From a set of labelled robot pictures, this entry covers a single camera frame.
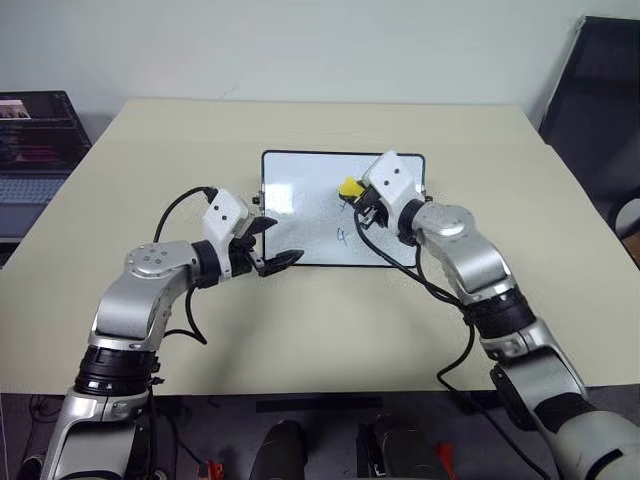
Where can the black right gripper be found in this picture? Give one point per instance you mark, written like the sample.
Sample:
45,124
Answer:
374,207

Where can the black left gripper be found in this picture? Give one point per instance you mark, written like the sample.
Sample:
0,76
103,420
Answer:
245,250

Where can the yellow whiteboard eraser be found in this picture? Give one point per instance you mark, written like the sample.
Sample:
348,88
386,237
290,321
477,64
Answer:
350,187

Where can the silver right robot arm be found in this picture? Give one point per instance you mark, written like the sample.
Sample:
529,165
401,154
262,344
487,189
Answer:
465,250

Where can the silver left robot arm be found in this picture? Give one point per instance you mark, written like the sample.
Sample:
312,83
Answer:
145,310

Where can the black framed whiteboard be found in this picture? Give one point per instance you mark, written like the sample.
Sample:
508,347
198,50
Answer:
310,200

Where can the black bar under table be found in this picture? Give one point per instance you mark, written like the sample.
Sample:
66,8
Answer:
320,405

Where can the dark rounded shape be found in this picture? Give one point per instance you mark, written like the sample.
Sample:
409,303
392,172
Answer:
284,450

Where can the red clamp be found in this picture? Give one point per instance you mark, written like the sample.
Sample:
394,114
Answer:
211,471
445,452

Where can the dark blocky shape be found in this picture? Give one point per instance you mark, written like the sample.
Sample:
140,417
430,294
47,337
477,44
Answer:
400,450

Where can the open laptop computer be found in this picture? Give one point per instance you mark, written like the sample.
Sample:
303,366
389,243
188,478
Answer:
30,150

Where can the black office chair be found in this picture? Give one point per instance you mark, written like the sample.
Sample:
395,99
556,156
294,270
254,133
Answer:
595,100

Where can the grey rounded object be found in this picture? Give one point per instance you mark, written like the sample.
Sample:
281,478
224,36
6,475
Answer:
629,220

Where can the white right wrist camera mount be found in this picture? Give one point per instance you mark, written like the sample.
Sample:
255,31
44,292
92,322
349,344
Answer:
395,180

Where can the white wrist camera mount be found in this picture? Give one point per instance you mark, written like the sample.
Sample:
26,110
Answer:
395,180
225,212

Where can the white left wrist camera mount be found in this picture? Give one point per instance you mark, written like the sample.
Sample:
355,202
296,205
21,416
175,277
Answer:
225,212

